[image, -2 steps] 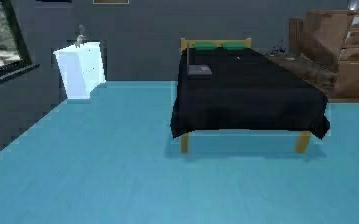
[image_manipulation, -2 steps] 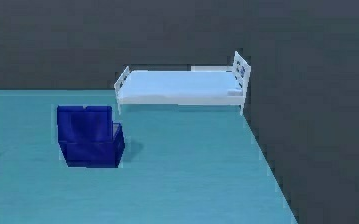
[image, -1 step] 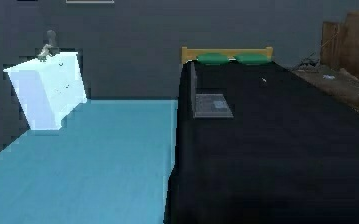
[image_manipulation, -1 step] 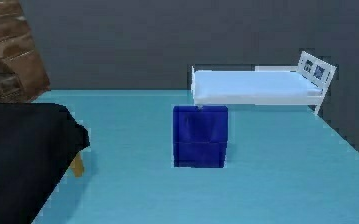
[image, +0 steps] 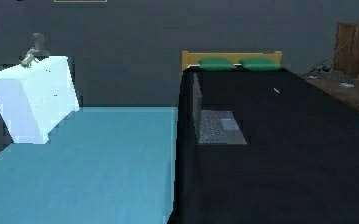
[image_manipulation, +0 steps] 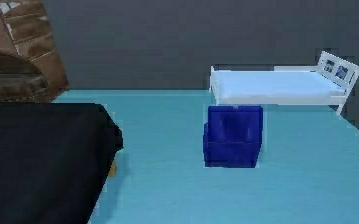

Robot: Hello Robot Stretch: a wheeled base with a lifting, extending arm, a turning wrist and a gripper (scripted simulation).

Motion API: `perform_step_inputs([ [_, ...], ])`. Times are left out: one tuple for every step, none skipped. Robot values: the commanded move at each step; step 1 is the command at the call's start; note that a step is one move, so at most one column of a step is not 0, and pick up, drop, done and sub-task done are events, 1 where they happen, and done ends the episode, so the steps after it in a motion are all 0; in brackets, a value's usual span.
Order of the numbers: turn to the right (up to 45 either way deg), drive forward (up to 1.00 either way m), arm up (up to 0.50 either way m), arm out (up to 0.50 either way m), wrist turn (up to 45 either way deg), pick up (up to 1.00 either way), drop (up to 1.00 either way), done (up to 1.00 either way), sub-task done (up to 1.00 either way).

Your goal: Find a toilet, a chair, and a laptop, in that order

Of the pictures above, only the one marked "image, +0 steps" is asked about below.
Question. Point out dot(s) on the grey open laptop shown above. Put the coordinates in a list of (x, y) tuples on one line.
[(217, 128)]

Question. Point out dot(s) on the small white pen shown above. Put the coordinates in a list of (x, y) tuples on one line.
[(276, 90)]

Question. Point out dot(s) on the white chest of drawers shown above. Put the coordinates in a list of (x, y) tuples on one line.
[(33, 100)]

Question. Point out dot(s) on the green pillow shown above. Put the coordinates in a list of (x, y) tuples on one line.
[(216, 63), (259, 64)]

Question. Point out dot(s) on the black bed with wooden headboard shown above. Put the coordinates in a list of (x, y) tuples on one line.
[(287, 150)]

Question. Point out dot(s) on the brown wooden desk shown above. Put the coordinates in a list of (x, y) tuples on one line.
[(347, 73)]

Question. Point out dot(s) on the small grey animal figurine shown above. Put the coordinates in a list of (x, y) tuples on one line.
[(29, 59)]

